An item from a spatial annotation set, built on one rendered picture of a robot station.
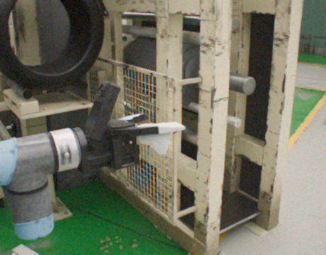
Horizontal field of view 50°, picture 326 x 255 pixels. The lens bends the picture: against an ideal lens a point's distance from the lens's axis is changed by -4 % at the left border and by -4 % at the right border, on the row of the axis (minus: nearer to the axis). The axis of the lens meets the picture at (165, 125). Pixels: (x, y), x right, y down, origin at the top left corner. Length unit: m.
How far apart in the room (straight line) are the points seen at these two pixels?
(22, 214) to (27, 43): 1.50
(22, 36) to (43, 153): 1.49
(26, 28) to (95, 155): 1.46
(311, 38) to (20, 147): 10.02
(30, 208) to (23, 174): 0.07
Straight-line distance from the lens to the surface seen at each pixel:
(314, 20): 10.40
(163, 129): 0.69
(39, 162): 0.65
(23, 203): 0.68
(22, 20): 2.08
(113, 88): 0.69
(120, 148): 0.69
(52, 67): 2.04
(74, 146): 0.66
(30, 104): 1.76
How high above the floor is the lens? 1.31
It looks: 19 degrees down
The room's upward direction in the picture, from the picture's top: straight up
